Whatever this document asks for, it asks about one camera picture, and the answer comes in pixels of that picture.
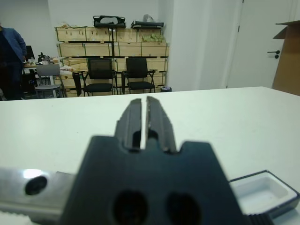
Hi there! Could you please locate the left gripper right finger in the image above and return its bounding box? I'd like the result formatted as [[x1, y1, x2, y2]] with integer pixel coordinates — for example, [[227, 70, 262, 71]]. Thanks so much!
[[145, 95, 177, 153]]

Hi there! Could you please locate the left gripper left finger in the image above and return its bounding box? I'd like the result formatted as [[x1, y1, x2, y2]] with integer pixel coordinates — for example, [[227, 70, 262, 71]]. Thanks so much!
[[116, 98, 143, 152]]

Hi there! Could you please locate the black box base white insert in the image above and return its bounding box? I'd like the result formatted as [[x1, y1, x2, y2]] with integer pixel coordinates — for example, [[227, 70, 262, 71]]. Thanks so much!
[[228, 170, 300, 220]]

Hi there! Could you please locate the brown cardboard box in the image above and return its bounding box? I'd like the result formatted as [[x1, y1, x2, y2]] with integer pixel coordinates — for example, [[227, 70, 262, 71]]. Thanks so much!
[[272, 20, 300, 96]]

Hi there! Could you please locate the black office chair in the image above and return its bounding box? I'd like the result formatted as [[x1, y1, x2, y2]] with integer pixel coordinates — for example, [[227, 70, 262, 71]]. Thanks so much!
[[122, 57, 157, 95], [82, 57, 117, 97]]

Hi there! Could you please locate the black metal stand pole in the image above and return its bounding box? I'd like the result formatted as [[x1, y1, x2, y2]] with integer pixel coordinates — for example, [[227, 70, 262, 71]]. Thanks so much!
[[107, 27, 118, 96]]

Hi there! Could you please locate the grey stool chair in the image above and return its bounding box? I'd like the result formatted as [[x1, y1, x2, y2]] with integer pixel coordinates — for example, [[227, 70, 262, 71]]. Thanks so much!
[[34, 64, 64, 99]]

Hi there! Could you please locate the flat black case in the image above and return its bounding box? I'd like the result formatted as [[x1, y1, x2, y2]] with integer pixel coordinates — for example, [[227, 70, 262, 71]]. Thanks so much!
[[130, 20, 165, 30]]

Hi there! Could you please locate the black carry bag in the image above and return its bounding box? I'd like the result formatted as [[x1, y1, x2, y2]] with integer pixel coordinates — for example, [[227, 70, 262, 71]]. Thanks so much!
[[93, 15, 127, 29]]

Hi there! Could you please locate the cluttered wooden desk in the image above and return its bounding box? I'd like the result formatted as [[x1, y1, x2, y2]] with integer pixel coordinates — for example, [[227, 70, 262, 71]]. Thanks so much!
[[22, 52, 60, 82]]

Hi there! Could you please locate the black computer monitor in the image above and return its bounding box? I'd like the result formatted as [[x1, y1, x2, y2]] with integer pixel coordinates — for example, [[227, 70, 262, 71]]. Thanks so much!
[[24, 45, 35, 60]]

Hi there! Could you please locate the white door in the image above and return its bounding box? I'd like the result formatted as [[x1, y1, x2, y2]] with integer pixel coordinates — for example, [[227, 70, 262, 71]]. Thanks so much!
[[226, 0, 300, 89]]

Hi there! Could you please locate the person in blue jacket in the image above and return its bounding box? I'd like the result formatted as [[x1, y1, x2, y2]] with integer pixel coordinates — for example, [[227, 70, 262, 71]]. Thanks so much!
[[0, 22, 28, 101]]

